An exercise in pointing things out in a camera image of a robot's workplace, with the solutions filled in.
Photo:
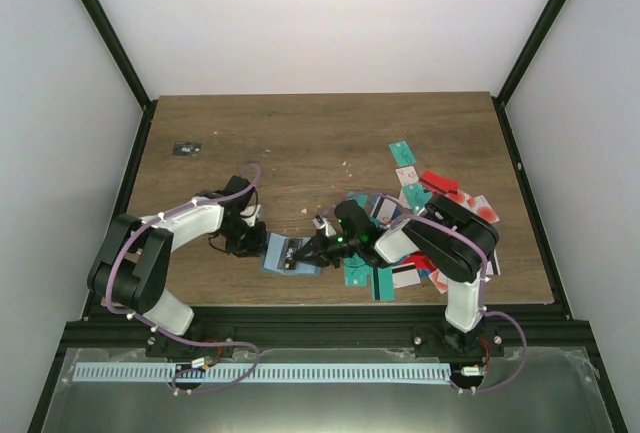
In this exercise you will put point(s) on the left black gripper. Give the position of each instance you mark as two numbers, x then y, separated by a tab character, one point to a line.
255	249

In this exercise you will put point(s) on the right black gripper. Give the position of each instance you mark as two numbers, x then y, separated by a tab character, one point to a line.
320	254

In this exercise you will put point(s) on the blue leather card holder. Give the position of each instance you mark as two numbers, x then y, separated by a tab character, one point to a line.
270	258

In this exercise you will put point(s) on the teal magnetic stripe card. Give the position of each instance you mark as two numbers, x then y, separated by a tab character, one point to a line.
382	287

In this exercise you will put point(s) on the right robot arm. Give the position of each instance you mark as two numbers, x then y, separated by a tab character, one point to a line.
457	241

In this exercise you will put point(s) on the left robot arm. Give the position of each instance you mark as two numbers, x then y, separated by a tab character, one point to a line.
131	268

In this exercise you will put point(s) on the white magnetic stripe card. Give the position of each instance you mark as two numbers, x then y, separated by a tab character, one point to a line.
405	275

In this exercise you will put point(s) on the small black card far left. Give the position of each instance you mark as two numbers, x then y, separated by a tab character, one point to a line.
186	149

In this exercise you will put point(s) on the white card with red pattern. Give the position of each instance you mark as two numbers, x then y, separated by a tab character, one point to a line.
407	175

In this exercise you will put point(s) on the teal card top right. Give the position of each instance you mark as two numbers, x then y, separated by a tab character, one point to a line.
402	153

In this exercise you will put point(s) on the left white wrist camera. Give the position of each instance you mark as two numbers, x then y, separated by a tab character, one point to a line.
252	214

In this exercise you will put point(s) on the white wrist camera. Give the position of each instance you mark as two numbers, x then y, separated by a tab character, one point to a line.
323	224
252	214

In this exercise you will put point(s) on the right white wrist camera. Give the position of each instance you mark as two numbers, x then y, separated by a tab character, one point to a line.
323	224

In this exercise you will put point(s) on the black aluminium frame rail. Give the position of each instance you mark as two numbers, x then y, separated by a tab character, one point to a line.
323	326

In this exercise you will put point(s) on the light blue slotted cable duct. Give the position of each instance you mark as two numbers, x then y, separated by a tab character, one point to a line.
401	373

